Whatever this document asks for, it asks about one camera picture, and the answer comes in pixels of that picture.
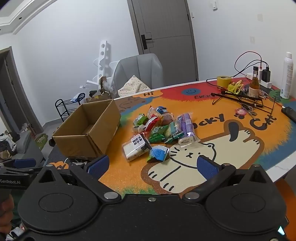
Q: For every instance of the white green snack packet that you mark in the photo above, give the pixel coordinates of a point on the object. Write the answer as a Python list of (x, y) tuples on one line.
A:
[(138, 128)]

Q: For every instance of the black phone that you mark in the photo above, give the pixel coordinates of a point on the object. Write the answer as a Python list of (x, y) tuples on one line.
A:
[(290, 113)]

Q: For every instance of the brown snack packet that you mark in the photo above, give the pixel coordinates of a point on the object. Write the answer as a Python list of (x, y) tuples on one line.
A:
[(167, 119)]

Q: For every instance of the dark blue snack packet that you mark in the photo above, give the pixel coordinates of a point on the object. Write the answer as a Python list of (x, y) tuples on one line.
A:
[(161, 109)]

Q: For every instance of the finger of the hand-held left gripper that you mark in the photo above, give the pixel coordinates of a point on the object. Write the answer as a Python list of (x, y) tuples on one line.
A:
[(24, 163)]

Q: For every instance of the key bunch with pink charm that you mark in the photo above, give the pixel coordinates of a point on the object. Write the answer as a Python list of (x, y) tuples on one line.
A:
[(240, 112)]

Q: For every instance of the purple wafer packet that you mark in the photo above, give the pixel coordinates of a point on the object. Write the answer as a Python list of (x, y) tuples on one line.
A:
[(186, 125)]

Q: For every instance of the person's left hand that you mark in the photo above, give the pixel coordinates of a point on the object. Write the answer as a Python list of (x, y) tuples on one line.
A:
[(5, 209)]

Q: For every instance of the dotted cream cushion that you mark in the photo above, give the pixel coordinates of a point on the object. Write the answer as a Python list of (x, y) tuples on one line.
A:
[(133, 87)]

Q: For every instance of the pile of clothes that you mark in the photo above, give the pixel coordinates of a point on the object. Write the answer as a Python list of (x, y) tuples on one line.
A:
[(7, 141)]

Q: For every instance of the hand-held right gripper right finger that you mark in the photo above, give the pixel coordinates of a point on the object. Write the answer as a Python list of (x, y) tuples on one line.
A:
[(207, 168)]

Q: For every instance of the white perforated rack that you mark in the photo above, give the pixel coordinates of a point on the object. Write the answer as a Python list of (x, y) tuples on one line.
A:
[(103, 53)]

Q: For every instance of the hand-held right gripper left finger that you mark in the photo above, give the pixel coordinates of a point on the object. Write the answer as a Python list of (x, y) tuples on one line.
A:
[(99, 166)]

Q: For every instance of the grey door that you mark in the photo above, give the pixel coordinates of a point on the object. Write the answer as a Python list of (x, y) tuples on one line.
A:
[(166, 46)]

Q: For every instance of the white charger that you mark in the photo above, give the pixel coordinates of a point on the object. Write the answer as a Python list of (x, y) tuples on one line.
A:
[(259, 75)]

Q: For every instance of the snack packet with black label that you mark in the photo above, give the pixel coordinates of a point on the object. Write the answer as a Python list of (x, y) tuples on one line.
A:
[(134, 150)]

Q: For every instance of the brown printed cardboard box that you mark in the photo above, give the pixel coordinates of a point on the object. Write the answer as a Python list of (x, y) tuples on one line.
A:
[(94, 99)]

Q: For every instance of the white power strip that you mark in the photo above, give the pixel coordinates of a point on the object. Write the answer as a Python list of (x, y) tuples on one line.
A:
[(266, 84)]

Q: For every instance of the blue white plastic bag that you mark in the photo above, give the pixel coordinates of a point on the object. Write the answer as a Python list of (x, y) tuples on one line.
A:
[(77, 97)]

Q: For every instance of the dark grey door frame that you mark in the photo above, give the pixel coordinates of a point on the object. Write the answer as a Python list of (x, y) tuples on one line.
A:
[(9, 88)]

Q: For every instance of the light blue snack packet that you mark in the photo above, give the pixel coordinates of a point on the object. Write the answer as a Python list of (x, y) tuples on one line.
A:
[(158, 153)]

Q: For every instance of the amber glass bottle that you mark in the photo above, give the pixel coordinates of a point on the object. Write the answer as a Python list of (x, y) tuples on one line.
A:
[(253, 89)]

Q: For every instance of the red snack packet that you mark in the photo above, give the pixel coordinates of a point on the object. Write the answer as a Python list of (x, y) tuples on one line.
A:
[(150, 125)]

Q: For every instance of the pale green wafer packet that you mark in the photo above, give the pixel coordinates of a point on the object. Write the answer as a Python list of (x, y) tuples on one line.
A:
[(173, 128)]

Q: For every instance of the orange cracker packet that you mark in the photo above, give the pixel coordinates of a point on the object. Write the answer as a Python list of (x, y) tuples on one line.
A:
[(152, 112)]

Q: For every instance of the green floor mat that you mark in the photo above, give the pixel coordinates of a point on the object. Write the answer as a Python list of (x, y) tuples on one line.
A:
[(40, 140)]

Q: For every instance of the white spray bottle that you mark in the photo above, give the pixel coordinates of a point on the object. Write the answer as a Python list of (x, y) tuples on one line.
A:
[(286, 78)]

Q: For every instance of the grey chair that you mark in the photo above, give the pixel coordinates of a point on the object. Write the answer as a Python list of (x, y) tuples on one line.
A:
[(143, 67)]

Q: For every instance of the yellow tape roll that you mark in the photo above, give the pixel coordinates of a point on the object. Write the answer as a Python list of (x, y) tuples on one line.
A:
[(224, 82)]

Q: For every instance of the grey sofa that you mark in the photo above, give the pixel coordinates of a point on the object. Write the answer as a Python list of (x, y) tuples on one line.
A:
[(25, 143)]

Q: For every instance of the black shoe rack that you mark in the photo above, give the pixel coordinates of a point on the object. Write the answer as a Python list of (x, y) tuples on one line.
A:
[(62, 109)]

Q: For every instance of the black charger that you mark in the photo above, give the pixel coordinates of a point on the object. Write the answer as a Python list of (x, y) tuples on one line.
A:
[(266, 74)]

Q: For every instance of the clear plastic wrap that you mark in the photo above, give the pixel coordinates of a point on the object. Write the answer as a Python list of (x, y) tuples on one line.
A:
[(105, 85)]

